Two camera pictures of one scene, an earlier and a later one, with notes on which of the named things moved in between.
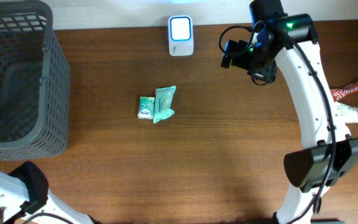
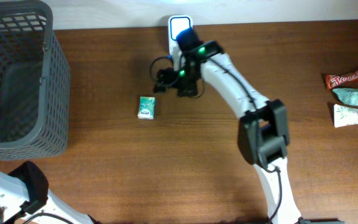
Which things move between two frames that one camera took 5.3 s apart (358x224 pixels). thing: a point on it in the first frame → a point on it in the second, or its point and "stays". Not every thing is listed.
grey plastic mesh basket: (25, 82) stays
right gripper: (267, 71) → (183, 85)
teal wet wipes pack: (163, 99) → (355, 96)
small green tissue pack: (146, 107) stays
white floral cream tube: (348, 114) stays
